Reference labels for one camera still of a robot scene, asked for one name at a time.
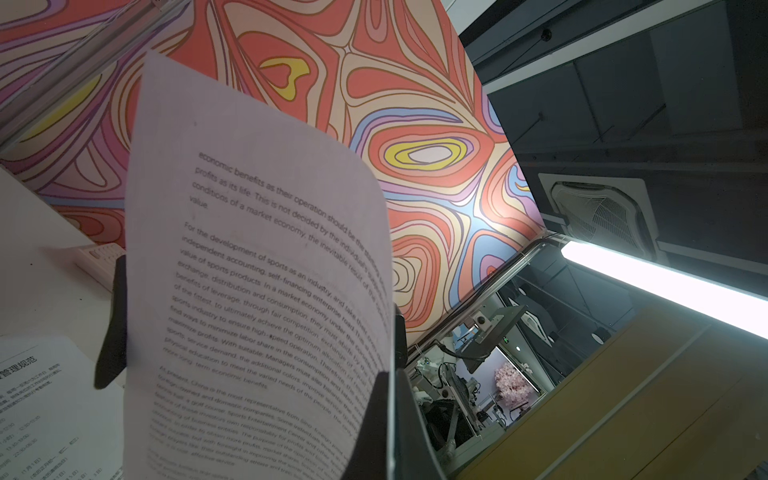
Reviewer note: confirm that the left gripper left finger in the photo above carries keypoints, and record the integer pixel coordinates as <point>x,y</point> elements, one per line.
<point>112,358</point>

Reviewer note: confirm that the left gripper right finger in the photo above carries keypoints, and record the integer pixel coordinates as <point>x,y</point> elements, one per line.
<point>393,442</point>

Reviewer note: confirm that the printed English text sheet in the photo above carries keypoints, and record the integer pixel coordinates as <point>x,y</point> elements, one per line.
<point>259,287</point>

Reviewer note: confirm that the printed Chinese text sheet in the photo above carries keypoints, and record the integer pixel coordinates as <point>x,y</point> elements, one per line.
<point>54,423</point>

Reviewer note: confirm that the ceiling air conditioner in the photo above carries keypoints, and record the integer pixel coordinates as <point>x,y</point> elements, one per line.
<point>612,212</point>

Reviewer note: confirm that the ceiling light tube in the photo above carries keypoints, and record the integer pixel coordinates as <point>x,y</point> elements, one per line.
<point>731,306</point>

